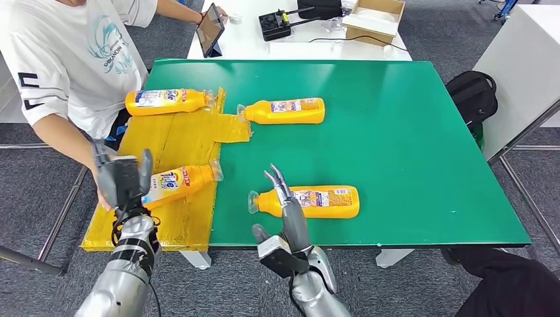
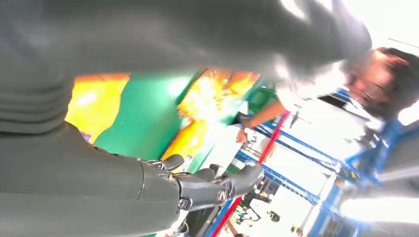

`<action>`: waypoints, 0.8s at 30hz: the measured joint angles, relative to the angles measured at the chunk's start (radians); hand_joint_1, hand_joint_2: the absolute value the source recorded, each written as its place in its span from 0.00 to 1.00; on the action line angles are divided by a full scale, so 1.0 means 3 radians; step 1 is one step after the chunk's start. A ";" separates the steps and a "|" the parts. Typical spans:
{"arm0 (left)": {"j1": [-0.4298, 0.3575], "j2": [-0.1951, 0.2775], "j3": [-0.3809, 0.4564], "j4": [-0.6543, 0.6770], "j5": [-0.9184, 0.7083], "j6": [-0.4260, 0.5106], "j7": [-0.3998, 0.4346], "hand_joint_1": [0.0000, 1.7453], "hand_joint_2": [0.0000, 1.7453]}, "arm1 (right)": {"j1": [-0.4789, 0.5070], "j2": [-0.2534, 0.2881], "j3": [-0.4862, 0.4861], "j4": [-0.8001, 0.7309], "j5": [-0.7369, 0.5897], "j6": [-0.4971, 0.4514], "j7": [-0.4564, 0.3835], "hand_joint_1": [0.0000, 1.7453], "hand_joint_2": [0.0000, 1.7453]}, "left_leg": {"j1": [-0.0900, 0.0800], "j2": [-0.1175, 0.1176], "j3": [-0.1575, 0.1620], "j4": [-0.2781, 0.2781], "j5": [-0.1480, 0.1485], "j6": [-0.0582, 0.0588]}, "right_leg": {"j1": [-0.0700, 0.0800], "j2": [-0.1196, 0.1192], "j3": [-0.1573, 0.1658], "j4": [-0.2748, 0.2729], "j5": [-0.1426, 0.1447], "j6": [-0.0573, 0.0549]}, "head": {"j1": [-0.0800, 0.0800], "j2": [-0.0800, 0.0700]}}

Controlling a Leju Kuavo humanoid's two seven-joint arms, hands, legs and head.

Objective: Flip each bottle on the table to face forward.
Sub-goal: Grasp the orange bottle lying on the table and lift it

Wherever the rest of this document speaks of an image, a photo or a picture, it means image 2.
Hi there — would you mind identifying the white table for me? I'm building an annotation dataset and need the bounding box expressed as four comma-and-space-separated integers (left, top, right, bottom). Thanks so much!
200, 124, 250, 177

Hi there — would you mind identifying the blue shelving rack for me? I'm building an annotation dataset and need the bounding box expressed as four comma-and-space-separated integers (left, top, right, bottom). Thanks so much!
203, 88, 419, 237

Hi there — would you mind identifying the red pole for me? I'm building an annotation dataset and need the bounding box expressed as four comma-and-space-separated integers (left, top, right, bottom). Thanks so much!
211, 111, 291, 237

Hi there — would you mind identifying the person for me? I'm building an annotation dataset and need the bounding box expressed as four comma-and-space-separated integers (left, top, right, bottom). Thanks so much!
235, 45, 419, 146

